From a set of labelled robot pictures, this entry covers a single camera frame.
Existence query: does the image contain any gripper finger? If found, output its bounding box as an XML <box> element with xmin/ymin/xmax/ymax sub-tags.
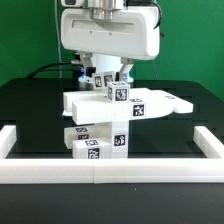
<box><xmin>119</xmin><ymin>57</ymin><xmax>134</xmax><ymax>81</ymax></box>
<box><xmin>80</xmin><ymin>52</ymin><xmax>96</xmax><ymax>79</ymax></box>

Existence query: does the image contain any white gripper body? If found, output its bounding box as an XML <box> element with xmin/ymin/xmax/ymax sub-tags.
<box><xmin>61</xmin><ymin>7</ymin><xmax>160</xmax><ymax>60</ymax></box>

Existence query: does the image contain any white chair back frame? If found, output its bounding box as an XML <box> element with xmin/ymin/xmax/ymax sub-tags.
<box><xmin>63</xmin><ymin>88</ymin><xmax>193</xmax><ymax>125</ymax></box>

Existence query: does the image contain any white chair seat part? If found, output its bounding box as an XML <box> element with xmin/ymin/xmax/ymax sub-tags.
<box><xmin>74</xmin><ymin>83</ymin><xmax>131</xmax><ymax>159</ymax></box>

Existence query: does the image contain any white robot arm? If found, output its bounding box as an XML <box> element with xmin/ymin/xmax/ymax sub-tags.
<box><xmin>61</xmin><ymin>0</ymin><xmax>162</xmax><ymax>87</ymax></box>

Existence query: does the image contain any white left fence block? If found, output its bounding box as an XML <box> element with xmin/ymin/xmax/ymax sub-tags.
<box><xmin>0</xmin><ymin>125</ymin><xmax>17</xmax><ymax>159</ymax></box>

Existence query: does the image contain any white fence block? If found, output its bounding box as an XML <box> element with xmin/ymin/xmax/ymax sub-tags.
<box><xmin>0</xmin><ymin>125</ymin><xmax>17</xmax><ymax>159</ymax></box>
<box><xmin>193</xmin><ymin>126</ymin><xmax>224</xmax><ymax>159</ymax></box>

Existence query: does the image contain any white right fence block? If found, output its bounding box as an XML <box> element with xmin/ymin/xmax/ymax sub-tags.
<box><xmin>193</xmin><ymin>126</ymin><xmax>224</xmax><ymax>159</ymax></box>

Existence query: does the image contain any white front fence bar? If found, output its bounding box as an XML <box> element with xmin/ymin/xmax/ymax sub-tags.
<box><xmin>0</xmin><ymin>159</ymin><xmax>224</xmax><ymax>184</ymax></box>

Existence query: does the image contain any black cable bundle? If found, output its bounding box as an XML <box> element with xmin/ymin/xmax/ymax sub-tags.
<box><xmin>27</xmin><ymin>53</ymin><xmax>85</xmax><ymax>80</ymax></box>

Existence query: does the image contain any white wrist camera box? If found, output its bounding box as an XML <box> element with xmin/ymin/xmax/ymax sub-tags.
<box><xmin>61</xmin><ymin>0</ymin><xmax>87</xmax><ymax>8</ymax></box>

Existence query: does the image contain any thin grey cable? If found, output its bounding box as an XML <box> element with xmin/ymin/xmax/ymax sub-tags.
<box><xmin>54</xmin><ymin>0</ymin><xmax>63</xmax><ymax>80</ymax></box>

